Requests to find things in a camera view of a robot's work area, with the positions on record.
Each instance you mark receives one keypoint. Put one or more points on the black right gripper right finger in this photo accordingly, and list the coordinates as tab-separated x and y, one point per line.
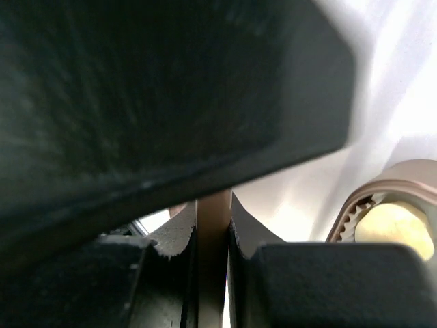
273	283

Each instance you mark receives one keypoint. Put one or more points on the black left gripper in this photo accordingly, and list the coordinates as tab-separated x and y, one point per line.
103	97

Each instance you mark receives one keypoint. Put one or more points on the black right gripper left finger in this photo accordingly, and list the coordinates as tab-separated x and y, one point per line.
114	281

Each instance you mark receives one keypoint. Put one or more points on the gold tin lid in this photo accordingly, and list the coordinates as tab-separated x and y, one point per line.
213	217

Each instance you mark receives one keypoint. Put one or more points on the cream round chocolate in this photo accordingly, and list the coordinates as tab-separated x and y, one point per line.
397	222

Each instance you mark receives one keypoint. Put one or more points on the gold tin box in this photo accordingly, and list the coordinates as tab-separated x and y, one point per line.
411	181

